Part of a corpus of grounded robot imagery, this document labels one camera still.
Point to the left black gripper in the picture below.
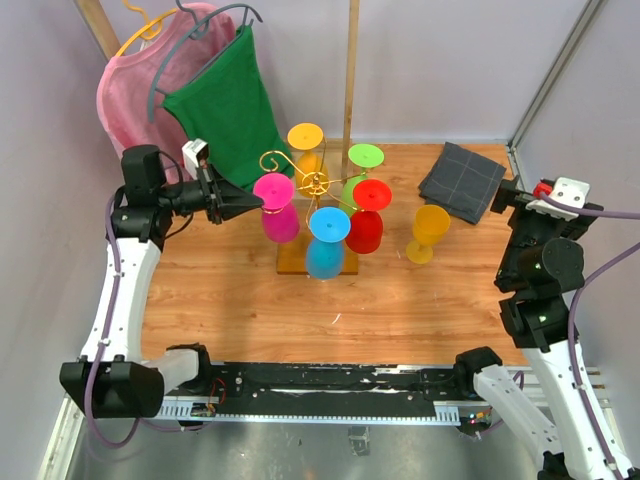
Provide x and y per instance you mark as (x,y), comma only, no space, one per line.
(222,199)

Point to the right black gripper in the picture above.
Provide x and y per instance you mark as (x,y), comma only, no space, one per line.
(509,194)

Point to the pink wine glass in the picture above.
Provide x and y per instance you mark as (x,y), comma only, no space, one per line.
(279,216)

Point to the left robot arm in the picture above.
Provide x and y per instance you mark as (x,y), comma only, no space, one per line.
(111,379)

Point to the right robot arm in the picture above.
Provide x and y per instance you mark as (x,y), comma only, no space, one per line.
(575,440)

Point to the amber rack base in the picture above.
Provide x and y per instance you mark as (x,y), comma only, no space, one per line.
(291,257)

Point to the orange yellow wine glass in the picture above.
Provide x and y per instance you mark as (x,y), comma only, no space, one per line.
(306,138)

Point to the blue wine glass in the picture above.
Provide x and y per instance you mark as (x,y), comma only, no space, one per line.
(325,254)

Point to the red wine glass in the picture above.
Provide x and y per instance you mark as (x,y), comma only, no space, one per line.
(367,227)

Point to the green wine glass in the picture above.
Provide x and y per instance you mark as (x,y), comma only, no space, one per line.
(364,157)

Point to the grey folded cloth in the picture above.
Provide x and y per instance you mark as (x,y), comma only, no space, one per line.
(462,182)

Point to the green shirt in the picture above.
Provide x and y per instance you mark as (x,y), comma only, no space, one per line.
(229,108)

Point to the pink shirt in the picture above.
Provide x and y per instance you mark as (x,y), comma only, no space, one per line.
(123,90)

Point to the yellow clothes hanger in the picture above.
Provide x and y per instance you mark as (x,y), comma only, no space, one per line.
(150,29)

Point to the aluminium corner profile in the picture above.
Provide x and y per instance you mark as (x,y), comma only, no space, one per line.
(576,35)

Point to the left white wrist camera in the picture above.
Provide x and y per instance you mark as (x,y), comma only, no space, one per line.
(194,152)

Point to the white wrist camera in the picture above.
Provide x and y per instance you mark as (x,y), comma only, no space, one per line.
(565,191)
(194,152)

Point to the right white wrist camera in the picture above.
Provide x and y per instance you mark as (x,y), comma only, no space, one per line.
(565,191)

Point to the gold wire glass rack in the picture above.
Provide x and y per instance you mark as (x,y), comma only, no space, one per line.
(320,185)

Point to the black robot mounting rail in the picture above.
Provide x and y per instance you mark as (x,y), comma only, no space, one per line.
(351,394)

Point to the wooden frame post centre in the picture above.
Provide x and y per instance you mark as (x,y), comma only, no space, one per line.
(353,26)

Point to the wooden frame post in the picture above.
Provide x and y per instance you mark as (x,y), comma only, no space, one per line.
(100,26)
(353,26)

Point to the wooden frame post left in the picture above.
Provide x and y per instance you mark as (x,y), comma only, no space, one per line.
(100,26)

